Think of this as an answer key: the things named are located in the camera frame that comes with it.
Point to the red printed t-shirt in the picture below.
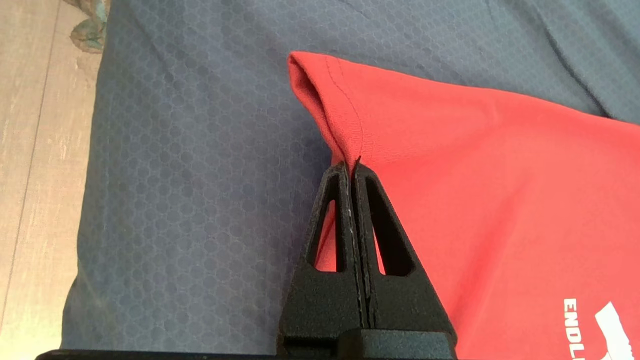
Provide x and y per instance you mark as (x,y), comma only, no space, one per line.
(500,200)

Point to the bed with blue sheet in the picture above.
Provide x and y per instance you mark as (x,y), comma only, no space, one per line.
(200,175)

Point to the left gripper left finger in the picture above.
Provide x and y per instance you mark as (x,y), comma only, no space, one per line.
(325,305)

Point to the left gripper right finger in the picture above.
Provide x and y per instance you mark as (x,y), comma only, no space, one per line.
(400,300)

